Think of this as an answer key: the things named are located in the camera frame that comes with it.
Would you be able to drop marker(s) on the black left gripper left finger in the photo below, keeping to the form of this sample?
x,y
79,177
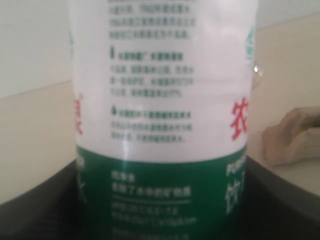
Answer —
x,y
47,212

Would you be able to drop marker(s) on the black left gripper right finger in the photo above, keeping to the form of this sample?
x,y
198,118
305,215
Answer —
x,y
274,209

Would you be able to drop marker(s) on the green label clear water bottle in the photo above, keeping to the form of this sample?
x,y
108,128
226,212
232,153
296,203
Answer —
x,y
161,97

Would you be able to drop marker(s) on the beige moulded pulp cardboard piece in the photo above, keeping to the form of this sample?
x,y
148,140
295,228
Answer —
x,y
295,138

